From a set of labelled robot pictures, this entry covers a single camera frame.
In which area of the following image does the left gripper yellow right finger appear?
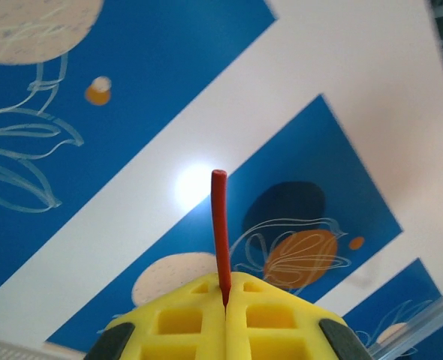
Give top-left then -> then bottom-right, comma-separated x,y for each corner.
224,272 -> 375,360

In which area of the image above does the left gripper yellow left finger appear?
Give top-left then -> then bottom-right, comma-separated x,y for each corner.
82,272 -> 227,360

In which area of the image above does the aluminium frame post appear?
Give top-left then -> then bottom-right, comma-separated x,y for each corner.
367,283 -> 443,359

